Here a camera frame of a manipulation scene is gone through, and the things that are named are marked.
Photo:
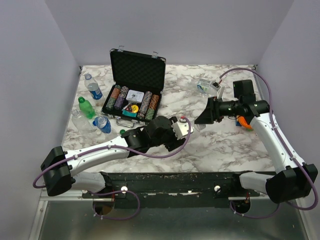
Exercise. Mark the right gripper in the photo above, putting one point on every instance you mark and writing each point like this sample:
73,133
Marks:
213,110

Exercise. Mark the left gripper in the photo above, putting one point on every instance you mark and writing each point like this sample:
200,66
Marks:
174,144

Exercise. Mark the square clear juice bottle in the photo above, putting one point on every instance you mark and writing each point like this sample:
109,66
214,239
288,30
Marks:
199,127

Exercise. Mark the blue label water bottle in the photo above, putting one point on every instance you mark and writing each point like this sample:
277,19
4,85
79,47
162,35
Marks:
92,86

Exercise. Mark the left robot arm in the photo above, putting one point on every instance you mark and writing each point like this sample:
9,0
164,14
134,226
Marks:
68,170

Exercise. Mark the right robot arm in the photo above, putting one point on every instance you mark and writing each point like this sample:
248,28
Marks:
293,177

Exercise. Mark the clear bottle green-blue label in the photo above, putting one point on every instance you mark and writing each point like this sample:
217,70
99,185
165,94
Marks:
200,86

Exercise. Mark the loose green bottle cap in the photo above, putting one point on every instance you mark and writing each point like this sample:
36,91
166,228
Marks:
122,131

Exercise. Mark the blue crushed bottle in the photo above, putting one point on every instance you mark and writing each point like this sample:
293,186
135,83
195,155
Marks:
103,124

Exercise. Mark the crushed clear bottle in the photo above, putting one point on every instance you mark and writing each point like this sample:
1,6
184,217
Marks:
81,122

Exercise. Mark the green soda bottle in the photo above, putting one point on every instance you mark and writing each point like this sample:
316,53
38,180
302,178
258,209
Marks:
86,107

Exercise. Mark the yellow dealer chip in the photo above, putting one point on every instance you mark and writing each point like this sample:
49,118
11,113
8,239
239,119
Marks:
134,108

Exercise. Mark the black poker chip case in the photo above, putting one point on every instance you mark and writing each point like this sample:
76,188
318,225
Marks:
139,72

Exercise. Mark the orange ring toy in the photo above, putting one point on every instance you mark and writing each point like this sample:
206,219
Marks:
244,123

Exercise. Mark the black front rail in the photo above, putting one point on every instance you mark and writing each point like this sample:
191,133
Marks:
173,190

